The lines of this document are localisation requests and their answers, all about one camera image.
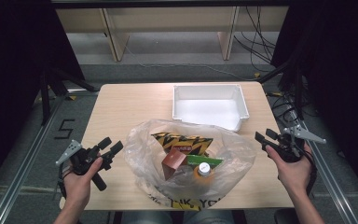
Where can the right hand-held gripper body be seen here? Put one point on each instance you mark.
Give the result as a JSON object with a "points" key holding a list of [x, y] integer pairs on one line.
{"points": [[292, 149]]}

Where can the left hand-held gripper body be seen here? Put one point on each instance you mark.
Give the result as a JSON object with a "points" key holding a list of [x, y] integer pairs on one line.
{"points": [[84, 155]]}

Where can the clear plastic bag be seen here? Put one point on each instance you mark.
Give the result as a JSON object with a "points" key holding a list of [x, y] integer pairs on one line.
{"points": [[230, 149]]}

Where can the white plastic bin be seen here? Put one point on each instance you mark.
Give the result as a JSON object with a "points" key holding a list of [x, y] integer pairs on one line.
{"points": [[211, 109]]}

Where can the black yellow chips bag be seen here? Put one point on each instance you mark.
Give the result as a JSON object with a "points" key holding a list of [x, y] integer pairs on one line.
{"points": [[174, 140]]}

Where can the brown cardboard box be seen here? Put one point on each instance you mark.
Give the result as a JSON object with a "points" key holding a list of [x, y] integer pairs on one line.
{"points": [[174, 158]]}

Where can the green snack packet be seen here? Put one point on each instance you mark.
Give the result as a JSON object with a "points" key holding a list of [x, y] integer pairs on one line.
{"points": [[199, 161]]}

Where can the person's right hand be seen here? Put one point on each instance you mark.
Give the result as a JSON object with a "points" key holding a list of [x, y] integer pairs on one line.
{"points": [[293, 174]]}

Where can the person's left hand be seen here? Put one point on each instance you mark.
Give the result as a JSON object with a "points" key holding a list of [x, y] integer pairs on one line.
{"points": [[77, 186]]}

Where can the black metal stand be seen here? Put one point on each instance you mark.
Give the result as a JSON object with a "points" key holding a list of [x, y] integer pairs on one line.
{"points": [[298, 93], [45, 99]]}

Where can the yellow tape piece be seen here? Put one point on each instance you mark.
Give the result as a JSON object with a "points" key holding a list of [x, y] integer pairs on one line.
{"points": [[257, 75], [72, 97]]}

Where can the grey tape strip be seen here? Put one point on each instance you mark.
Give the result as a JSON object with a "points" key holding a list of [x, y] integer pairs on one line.
{"points": [[37, 189]]}

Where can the person's left leg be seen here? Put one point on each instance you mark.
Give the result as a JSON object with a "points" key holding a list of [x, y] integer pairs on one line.
{"points": [[146, 217]]}

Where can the person's leg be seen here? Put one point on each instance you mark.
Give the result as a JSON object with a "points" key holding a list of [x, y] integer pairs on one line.
{"points": [[146, 217], [208, 217]]}

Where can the black curtain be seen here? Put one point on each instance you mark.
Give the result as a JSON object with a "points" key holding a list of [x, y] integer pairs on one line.
{"points": [[338, 77], [12, 77]]}

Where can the person's right leg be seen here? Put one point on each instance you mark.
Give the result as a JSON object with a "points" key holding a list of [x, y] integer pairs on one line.
{"points": [[208, 217]]}

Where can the aluminium floor rail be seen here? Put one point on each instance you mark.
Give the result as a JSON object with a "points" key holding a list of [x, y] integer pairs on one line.
{"points": [[332, 186], [28, 165]]}

